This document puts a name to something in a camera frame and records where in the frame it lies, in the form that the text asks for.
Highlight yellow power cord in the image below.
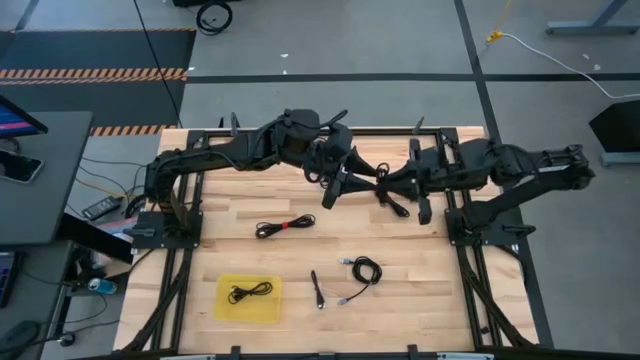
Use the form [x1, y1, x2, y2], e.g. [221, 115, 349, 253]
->
[485, 0, 514, 44]

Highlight black power adapter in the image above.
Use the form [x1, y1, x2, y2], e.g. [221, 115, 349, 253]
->
[81, 195, 123, 221]

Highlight black cable grey plugs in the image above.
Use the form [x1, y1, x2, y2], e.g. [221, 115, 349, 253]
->
[338, 255, 384, 306]

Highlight long thin black cable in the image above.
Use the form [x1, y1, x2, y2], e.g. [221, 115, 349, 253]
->
[132, 0, 182, 127]

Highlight coiled black floor cable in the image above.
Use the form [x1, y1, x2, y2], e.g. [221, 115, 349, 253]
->
[195, 0, 235, 36]

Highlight black box on grey stand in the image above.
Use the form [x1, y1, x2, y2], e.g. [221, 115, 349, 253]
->
[588, 98, 640, 168]

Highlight grey metal desk leg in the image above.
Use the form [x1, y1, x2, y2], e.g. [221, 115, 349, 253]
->
[544, 0, 640, 36]

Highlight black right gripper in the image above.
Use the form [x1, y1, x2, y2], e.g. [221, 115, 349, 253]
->
[382, 137, 451, 226]

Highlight grey side desk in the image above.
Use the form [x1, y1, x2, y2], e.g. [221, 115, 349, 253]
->
[0, 110, 94, 246]

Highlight short black USB cable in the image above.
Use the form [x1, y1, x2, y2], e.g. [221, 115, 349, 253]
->
[310, 269, 326, 310]

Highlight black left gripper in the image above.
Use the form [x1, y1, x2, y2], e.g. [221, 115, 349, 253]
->
[309, 124, 380, 210]

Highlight blue capped water bottle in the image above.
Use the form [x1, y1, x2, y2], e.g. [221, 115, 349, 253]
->
[87, 277, 119, 296]

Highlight white floor cable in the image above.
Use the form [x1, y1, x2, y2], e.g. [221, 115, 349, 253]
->
[499, 32, 640, 101]

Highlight black USB-C cable bundle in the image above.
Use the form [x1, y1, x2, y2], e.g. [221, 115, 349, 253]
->
[373, 160, 411, 219]
[227, 281, 274, 305]

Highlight black cable with red tie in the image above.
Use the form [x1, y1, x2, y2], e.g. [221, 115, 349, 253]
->
[254, 213, 317, 240]

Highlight black smartphone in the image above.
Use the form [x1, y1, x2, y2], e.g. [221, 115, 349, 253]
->
[0, 148, 45, 185]

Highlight translucent yellow plastic tray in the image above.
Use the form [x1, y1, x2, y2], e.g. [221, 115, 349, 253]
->
[213, 273, 283, 324]

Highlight black mat with hazard stripes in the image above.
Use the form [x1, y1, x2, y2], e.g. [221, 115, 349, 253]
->
[0, 27, 197, 137]

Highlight computer monitor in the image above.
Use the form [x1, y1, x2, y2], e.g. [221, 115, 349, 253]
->
[0, 94, 50, 140]

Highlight black metal table frame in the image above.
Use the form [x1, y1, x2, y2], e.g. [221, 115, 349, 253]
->
[119, 117, 556, 360]

